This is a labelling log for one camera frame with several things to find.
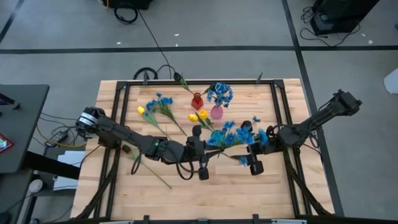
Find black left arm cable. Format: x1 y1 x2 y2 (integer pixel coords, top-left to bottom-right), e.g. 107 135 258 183
130 146 195 181

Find black desk beam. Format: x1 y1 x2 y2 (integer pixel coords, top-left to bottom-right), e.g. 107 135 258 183
23 151 81 180

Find tangled black cables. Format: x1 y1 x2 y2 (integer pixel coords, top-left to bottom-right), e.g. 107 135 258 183
300 6 361 47

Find white round device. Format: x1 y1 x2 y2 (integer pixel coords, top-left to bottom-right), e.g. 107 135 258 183
27 179 44 194

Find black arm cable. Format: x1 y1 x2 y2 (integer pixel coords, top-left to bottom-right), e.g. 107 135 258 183
266 102 321 147
130 146 195 181

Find red glass vase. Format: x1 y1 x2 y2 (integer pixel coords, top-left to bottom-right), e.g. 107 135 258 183
191 92 205 111

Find black power adapter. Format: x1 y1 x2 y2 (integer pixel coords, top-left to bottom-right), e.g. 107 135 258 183
44 129 69 148

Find long black floor cable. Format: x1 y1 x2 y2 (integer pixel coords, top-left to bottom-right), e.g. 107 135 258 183
136 9 174 79

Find black equipment box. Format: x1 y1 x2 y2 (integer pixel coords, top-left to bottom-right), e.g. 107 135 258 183
107 0 154 10

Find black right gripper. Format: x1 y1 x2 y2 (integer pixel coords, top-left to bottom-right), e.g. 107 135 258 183
229 120 268 176

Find dark single tulip stem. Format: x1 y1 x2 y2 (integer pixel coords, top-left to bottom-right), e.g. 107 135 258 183
121 144 173 190

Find blue flower bunch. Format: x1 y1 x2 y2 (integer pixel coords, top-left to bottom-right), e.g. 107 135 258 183
206 82 234 109
206 115 270 166
144 92 188 137

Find black equipment case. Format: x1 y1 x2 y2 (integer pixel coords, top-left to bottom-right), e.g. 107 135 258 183
310 0 381 35

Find purple glass vase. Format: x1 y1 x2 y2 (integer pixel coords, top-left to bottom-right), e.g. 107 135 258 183
210 105 224 121

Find yellow cable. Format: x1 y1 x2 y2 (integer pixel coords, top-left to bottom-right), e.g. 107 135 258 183
36 124 88 149

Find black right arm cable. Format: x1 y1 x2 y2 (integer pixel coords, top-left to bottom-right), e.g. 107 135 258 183
266 102 321 147

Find dark double tulip stem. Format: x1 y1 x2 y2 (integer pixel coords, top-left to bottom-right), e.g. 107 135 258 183
173 72 217 97

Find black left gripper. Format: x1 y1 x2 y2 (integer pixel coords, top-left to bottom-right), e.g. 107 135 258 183
186 124 224 181

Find red sticker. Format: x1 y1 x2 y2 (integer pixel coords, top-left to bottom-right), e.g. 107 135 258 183
0 133 15 154

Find grey desk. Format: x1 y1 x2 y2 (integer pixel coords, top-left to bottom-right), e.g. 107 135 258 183
0 83 50 174

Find coiled black cable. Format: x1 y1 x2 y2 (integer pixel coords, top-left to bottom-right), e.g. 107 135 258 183
133 64 175 80
113 6 139 25

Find black aluminium table frame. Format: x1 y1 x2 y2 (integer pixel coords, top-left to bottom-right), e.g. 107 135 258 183
74 79 335 224

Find yellow double tulip stem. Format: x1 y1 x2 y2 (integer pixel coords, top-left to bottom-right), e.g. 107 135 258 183
187 108 218 133

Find white bag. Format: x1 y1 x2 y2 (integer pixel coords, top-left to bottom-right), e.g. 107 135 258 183
383 67 398 95

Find yellow single tulip stem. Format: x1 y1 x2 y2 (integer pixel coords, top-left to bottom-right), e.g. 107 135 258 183
137 106 171 140

